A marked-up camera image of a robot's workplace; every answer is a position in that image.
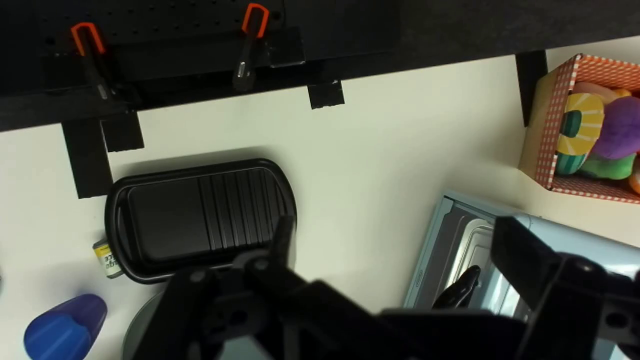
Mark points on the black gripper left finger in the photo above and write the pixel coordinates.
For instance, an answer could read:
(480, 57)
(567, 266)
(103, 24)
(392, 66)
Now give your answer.
(261, 303)

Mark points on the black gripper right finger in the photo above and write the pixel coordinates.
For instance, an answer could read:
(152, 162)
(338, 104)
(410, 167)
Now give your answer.
(575, 300)

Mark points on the black oven door handle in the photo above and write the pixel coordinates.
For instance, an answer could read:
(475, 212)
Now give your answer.
(459, 293)

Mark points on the light blue toaster oven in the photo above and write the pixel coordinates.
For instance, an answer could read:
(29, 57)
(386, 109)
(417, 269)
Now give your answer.
(493, 323)

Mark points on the grey round plate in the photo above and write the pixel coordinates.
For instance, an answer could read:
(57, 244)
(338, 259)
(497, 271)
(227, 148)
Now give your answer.
(232, 349)

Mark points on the black plastic tray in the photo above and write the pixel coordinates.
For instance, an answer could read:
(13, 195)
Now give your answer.
(195, 217)

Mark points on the small yellow labelled can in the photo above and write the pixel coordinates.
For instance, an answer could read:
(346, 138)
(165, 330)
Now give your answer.
(107, 259)

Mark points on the red patterned cardboard box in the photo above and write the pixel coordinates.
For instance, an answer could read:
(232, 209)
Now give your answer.
(583, 73)

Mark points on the purple plush toy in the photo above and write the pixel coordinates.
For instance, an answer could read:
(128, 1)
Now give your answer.
(620, 131)

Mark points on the yellow green plush toy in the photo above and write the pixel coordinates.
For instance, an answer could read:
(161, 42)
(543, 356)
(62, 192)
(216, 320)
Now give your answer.
(580, 128)

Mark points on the blue plastic cup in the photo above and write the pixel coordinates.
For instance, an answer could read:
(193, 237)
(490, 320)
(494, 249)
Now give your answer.
(67, 330)

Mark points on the right orange black clamp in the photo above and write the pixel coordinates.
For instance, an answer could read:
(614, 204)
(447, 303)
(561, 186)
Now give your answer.
(253, 26)

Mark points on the orange black clamp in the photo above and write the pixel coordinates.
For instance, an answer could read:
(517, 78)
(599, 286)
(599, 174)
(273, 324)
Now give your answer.
(253, 26)
(90, 49)

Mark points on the left orange black clamp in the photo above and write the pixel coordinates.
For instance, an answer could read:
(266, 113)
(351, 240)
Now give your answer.
(90, 49)

